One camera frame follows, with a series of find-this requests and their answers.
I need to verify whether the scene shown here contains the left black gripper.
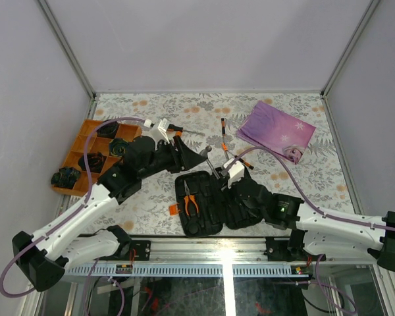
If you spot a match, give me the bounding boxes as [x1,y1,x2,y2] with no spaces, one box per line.
[140,136,207,181]

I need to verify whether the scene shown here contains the small claw hammer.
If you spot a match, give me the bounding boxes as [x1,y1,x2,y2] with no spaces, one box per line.
[199,144,222,180]

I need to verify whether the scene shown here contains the black handled screwdriver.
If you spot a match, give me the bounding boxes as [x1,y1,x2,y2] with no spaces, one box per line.
[167,124,205,136]

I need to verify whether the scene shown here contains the orange handled pliers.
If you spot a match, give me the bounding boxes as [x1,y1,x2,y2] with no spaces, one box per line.
[184,181,199,217]

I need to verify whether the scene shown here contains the black plastic tool case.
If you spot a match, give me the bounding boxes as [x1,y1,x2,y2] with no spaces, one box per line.
[174,171,263,238]

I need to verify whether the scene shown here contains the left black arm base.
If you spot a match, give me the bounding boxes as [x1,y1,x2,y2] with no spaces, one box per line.
[114,240,151,262]

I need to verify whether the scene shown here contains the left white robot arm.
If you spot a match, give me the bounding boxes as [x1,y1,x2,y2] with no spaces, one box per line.
[12,136,206,292]

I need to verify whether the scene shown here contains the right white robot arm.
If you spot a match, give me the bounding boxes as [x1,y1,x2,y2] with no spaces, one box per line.
[225,176,395,272]

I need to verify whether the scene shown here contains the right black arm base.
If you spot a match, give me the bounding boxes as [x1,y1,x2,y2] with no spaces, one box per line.
[264,230,310,262]

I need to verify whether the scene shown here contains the orange tipped metal file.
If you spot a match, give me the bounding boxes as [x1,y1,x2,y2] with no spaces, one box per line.
[222,142,234,161]

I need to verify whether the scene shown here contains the orange black utility tool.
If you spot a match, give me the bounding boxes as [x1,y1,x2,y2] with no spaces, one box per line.
[239,158,254,170]

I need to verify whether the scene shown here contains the small precision screwdriver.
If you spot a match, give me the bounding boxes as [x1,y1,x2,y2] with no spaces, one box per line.
[221,118,226,137]

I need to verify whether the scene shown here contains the dark rolled band middle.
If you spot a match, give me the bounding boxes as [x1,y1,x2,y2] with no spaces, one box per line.
[109,138,130,158]

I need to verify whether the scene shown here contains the dark rolled band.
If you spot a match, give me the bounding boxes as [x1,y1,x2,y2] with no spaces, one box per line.
[78,152,106,173]
[109,138,130,158]
[97,122,119,139]

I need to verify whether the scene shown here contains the purple printed pouch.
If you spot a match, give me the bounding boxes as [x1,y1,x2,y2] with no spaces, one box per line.
[236,101,316,165]

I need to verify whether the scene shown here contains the orange compartment tray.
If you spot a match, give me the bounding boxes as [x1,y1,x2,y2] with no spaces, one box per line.
[51,119,142,196]

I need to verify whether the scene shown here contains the dark rolled band top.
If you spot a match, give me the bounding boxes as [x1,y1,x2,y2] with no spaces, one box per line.
[97,122,119,139]

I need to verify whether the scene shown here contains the dark rolled band lower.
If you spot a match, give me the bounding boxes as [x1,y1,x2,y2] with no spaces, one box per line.
[78,152,106,173]

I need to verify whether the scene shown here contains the dark rolled band outside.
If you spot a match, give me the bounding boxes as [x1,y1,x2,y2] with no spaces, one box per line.
[51,167,81,189]

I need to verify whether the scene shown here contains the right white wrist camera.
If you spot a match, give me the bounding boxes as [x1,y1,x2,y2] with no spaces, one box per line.
[221,158,245,188]

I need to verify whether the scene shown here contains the aluminium front rail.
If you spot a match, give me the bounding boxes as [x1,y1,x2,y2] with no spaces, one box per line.
[65,236,382,278]

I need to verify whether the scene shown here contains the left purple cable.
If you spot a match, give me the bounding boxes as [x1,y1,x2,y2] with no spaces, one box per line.
[0,117,152,316]

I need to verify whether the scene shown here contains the purple cable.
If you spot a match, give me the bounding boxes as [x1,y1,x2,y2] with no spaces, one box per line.
[225,146,395,313]
[0,117,152,316]

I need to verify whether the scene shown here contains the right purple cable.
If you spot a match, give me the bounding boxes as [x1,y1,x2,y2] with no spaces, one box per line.
[225,146,395,313]

